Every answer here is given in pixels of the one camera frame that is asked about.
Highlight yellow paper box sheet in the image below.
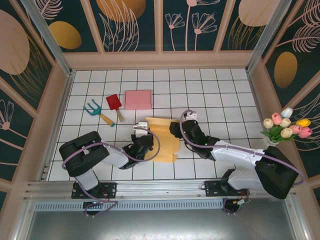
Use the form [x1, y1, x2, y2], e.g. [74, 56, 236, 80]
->
[145, 116, 181, 163]

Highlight pink paper box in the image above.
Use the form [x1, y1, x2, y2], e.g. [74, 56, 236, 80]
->
[124, 89, 154, 111]

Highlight red toy shovel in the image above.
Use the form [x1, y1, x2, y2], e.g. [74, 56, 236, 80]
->
[105, 93, 125, 123]

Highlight teal toy garden rake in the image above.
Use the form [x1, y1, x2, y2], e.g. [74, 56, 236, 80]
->
[83, 98, 116, 127]

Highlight tulip bouquet in vase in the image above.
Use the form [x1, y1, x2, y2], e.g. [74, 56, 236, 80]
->
[246, 69, 285, 179]

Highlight green tulip leaves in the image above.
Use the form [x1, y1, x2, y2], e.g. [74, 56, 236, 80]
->
[259, 124, 300, 145]

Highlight pink tulip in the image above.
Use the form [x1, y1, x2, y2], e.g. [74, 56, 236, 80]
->
[271, 112, 283, 125]
[289, 124, 303, 135]
[298, 126, 313, 139]

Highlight grey metal panel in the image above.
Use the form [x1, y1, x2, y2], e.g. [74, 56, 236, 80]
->
[24, 209, 301, 240]

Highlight white and blue tulip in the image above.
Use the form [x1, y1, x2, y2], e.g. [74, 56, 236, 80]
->
[280, 106, 294, 119]

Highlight yellow tulip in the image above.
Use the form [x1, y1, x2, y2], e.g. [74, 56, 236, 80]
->
[295, 118, 312, 128]

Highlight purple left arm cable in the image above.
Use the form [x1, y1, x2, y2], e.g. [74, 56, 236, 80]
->
[61, 126, 161, 218]

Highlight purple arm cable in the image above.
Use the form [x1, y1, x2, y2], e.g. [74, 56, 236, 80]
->
[180, 109, 306, 188]
[61, 126, 161, 218]

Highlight aluminium mounting rail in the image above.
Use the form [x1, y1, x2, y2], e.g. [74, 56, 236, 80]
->
[23, 177, 298, 201]

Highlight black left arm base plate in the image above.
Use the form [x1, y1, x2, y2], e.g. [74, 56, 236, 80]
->
[71, 180, 118, 200]

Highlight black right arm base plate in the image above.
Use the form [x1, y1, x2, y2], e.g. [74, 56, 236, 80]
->
[204, 180, 251, 198]

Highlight slotted grey cable duct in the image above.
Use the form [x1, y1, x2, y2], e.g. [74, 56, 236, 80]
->
[33, 201, 226, 211]

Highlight aluminium table side rail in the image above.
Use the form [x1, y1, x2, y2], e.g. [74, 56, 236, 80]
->
[37, 71, 76, 181]

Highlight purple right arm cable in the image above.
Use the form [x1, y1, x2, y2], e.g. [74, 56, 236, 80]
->
[180, 109, 306, 188]

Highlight aluminium frame post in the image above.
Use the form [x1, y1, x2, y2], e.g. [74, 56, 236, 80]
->
[245, 0, 298, 75]
[19, 0, 76, 77]

